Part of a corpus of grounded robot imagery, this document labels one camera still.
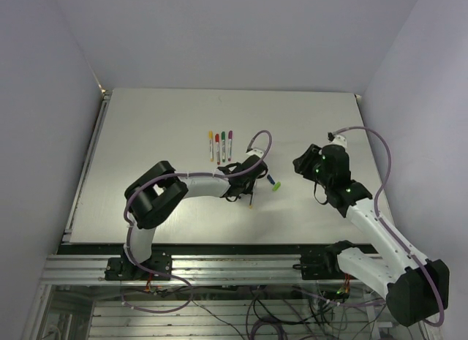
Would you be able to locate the blue pen cap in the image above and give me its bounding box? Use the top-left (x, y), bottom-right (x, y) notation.
top-left (267, 175), bottom-right (276, 185)

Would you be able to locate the pink marker pen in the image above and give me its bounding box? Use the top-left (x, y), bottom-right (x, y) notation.
top-left (227, 137), bottom-right (233, 162)

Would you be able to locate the green marker pen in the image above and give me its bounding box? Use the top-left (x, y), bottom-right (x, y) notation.
top-left (221, 137), bottom-right (226, 162)

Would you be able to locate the red marker pen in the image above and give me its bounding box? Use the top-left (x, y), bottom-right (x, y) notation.
top-left (215, 142), bottom-right (221, 165)

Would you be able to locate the yellow marker pen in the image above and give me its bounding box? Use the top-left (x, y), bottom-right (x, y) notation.
top-left (208, 130), bottom-right (214, 162)

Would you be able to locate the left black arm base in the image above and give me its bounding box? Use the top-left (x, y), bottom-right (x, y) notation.
top-left (104, 254), bottom-right (172, 282)

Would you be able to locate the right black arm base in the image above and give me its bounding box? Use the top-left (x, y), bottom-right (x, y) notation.
top-left (292, 241), bottom-right (356, 280)

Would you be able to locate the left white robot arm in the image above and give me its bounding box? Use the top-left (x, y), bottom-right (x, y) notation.
top-left (123, 148), bottom-right (268, 279)

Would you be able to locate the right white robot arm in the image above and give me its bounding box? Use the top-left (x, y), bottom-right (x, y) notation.
top-left (292, 134), bottom-right (450, 327)

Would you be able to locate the light green pen cap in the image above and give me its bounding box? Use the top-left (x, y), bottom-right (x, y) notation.
top-left (272, 182), bottom-right (281, 192)

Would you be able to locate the aluminium table edge rail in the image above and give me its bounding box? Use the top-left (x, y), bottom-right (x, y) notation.
top-left (61, 90), bottom-right (113, 244)

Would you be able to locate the aluminium frame rail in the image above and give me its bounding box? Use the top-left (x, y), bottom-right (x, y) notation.
top-left (40, 254), bottom-right (421, 287)

